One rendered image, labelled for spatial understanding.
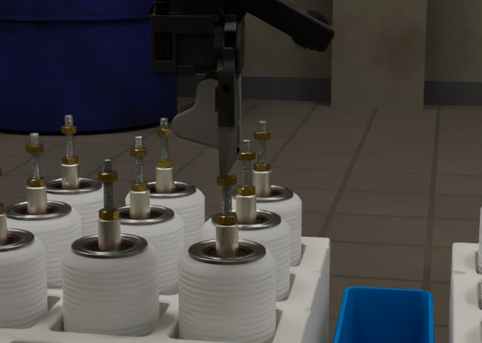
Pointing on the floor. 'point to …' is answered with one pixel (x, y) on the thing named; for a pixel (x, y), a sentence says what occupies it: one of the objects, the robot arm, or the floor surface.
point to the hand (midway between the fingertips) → (232, 158)
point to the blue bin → (385, 316)
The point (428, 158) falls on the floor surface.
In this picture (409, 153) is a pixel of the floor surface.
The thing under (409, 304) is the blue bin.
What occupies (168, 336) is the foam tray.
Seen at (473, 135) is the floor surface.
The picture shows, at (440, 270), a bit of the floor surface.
